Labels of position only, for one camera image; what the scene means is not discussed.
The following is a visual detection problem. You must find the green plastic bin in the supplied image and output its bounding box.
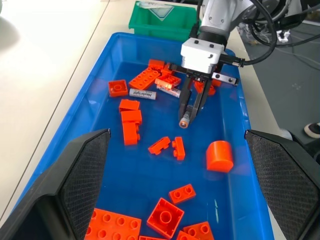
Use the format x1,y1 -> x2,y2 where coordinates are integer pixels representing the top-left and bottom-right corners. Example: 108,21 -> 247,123
128,0 -> 201,42

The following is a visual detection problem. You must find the orange half-cylinder block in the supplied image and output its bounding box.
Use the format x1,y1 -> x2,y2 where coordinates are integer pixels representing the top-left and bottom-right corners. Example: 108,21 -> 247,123
205,140 -> 235,173

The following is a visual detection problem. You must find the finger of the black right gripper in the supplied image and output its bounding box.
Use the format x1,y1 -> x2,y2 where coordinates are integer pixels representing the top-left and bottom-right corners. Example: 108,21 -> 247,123
189,79 -> 213,124
178,74 -> 195,121

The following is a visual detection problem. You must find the blue plastic bin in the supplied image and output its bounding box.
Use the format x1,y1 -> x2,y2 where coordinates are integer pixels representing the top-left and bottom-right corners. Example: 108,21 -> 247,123
13,31 -> 276,240

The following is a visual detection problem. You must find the orange square hollow brick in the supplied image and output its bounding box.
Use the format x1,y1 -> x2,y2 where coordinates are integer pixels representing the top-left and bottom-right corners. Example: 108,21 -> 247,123
107,79 -> 129,99
146,197 -> 185,239

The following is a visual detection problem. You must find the orange large flat brick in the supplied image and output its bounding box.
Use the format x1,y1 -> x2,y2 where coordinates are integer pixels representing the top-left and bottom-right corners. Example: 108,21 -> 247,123
84,207 -> 143,240

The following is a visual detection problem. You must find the white and black shoe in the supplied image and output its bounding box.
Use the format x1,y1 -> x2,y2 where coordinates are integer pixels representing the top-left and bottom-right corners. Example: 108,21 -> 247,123
303,121 -> 320,138

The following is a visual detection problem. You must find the orange small narrow brick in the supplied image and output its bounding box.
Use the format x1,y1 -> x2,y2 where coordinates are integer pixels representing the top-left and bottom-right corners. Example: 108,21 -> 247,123
171,136 -> 186,161
147,136 -> 172,155

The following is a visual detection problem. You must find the grey cylindrical battery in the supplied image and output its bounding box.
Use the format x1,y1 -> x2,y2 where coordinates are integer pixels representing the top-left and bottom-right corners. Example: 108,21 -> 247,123
178,112 -> 192,129

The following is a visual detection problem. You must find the orange two-stud brick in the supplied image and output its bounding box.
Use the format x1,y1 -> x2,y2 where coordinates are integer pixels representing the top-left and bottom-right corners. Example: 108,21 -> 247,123
168,183 -> 197,205

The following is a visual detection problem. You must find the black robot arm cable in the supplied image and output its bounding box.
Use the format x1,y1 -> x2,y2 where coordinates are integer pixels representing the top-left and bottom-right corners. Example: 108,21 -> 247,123
219,0 -> 280,68
189,0 -> 204,39

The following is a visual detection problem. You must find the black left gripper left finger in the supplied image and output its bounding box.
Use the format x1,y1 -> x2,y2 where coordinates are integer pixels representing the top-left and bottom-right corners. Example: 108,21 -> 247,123
0,128 -> 112,240

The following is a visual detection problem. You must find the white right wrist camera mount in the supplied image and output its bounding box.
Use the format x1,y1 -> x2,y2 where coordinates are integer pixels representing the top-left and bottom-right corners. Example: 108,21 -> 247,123
180,37 -> 224,75

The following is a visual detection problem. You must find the white printed battery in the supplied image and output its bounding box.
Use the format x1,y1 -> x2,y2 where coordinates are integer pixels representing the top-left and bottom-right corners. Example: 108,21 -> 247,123
128,87 -> 158,101
156,84 -> 182,99

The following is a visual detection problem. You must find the orange long eight-stud brick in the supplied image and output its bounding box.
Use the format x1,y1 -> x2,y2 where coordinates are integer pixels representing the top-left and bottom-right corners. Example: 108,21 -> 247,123
128,66 -> 161,91

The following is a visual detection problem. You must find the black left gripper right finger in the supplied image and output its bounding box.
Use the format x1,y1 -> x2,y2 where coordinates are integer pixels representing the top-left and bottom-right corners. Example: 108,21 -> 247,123
243,129 -> 320,240

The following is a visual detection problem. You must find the white plastic bag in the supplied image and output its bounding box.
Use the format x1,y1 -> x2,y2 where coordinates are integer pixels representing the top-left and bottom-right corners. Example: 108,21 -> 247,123
136,0 -> 176,22

